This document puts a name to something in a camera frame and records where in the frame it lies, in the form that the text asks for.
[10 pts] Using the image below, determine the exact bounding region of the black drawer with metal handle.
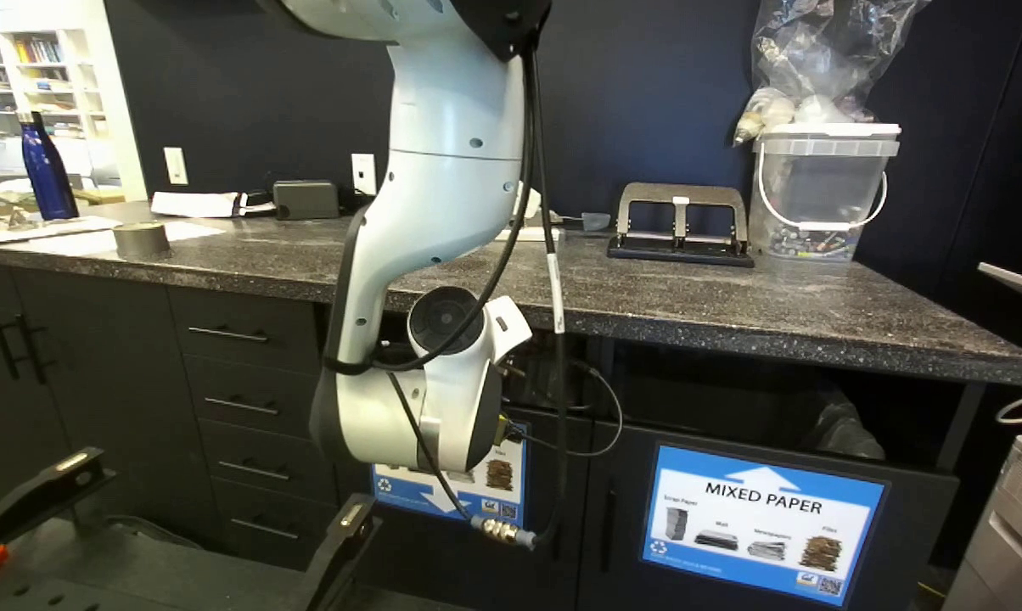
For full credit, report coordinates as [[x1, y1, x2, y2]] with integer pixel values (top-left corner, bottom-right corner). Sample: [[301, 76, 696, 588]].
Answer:
[[170, 288, 335, 377], [184, 363, 325, 445], [206, 485, 335, 570], [198, 420, 335, 502]]

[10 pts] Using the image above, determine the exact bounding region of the clear plastic bag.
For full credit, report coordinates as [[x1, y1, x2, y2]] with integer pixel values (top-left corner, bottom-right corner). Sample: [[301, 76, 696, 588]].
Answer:
[[733, 0, 936, 144]]

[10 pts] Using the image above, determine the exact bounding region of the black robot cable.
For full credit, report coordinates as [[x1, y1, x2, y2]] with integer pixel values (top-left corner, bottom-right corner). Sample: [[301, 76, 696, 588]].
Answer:
[[383, 45, 630, 553]]

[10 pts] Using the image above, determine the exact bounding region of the narrow black cabinet door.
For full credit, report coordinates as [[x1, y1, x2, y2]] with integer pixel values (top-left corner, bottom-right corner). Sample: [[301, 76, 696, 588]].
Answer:
[[0, 263, 77, 502]]

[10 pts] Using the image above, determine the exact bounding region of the wide black cabinet door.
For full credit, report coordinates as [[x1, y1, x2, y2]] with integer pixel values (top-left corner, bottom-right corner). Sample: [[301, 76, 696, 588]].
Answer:
[[15, 266, 213, 537]]

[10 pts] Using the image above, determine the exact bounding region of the black box device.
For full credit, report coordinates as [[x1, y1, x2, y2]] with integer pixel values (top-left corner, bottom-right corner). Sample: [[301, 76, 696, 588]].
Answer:
[[272, 179, 343, 222]]

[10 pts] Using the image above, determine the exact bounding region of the black cart with orange part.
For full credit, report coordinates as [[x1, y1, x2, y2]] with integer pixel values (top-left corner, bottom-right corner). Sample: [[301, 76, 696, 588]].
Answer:
[[0, 445, 381, 611]]

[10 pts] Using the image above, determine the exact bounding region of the white light switch plate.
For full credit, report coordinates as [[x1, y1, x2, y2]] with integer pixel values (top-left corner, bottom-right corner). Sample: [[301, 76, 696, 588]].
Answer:
[[164, 144, 192, 191]]

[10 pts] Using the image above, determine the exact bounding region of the clear plastic container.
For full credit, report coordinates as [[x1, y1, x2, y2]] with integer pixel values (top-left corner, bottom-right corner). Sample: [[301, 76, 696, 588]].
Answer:
[[747, 118, 905, 263]]

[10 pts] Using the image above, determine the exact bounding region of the printed white paper sheet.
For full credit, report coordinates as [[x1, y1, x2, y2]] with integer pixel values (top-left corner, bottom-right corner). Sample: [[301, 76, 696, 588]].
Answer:
[[0, 214, 115, 245]]

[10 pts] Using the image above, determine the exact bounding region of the blue water bottle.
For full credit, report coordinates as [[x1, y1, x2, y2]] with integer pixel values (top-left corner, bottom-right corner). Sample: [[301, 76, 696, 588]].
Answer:
[[19, 113, 86, 222]]

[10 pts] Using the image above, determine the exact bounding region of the large white paper sheet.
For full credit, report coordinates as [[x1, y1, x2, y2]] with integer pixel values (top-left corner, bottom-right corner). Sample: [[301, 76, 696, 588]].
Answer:
[[9, 219, 233, 260]]

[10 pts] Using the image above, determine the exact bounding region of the wide blue bin label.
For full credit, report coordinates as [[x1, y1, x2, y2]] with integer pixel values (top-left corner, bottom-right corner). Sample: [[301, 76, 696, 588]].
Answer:
[[371, 435, 533, 537]]

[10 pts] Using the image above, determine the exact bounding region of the slanted blue bin label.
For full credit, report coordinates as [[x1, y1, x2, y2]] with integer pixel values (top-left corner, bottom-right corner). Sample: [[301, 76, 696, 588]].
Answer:
[[642, 440, 888, 608]]

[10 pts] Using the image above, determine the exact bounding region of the white bookshelf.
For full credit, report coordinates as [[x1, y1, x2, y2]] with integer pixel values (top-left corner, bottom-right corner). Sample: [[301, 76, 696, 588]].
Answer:
[[0, 0, 148, 205]]

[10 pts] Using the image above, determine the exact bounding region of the narrow white wall outlet plate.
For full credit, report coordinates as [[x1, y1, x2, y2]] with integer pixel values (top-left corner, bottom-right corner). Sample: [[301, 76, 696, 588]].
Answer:
[[351, 151, 381, 200]]

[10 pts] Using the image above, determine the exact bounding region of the white power strip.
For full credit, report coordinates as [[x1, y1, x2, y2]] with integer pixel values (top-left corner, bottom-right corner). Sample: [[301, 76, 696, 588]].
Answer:
[[148, 185, 247, 222]]

